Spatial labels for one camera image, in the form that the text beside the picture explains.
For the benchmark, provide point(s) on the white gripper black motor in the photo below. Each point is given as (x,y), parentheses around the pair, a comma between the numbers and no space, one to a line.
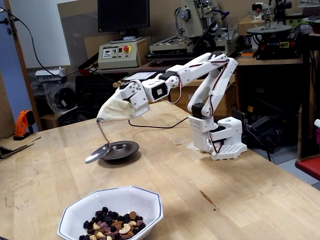
(131,94)

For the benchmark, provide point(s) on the metal spoon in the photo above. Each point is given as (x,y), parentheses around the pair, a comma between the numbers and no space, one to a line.
(96,155)

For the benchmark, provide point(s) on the white octagonal bowl blue rim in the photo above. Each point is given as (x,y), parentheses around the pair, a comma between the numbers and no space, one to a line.
(125,200)

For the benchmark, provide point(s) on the trail mix nuts and raisins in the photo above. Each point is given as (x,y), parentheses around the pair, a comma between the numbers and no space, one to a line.
(112,225)

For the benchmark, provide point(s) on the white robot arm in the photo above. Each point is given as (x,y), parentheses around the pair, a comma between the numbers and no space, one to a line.
(215,82)

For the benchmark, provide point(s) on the dark brown plate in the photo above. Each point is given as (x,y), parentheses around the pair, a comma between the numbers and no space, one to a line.
(125,147)

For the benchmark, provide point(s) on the beige masking tape wrap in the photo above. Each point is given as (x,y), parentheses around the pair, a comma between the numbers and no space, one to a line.
(125,112)

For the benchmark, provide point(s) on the black tablet white screen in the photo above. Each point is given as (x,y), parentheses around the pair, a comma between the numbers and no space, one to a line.
(140,76)

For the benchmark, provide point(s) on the beige control box red button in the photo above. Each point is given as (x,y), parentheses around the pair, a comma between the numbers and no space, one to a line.
(117,55)

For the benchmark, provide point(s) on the clear plastic bag black disc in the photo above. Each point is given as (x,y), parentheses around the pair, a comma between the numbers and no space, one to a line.
(60,97)

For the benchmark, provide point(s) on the beige tape piece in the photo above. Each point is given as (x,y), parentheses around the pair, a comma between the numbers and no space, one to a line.
(193,147)

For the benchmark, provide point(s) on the white grey plastic box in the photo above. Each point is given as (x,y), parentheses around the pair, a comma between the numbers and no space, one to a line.
(50,75)

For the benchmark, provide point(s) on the black computer monitor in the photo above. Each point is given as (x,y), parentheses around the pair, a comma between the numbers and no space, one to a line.
(122,15)

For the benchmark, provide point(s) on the orange black power tool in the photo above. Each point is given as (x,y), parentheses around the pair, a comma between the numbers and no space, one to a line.
(23,120)

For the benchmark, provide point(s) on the green circuit board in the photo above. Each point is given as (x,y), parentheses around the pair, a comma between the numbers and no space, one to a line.
(238,116)

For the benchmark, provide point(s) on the beige milling machine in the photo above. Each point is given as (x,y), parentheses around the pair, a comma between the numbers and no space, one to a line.
(197,15)

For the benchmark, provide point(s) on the flat cardboard pieces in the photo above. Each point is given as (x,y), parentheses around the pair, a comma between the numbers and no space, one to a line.
(15,147)

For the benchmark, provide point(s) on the plain cardboard box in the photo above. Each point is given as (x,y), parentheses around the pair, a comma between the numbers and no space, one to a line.
(247,25)

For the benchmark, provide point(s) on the dark wooden side table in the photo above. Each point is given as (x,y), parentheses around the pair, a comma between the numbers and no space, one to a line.
(270,61)

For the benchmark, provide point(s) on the black scroll saw machine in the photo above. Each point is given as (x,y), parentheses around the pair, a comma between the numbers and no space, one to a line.
(275,47)

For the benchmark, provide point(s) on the green box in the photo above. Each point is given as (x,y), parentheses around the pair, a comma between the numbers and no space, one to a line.
(298,23)

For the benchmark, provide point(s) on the red chair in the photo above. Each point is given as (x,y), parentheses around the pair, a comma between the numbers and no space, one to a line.
(310,166)

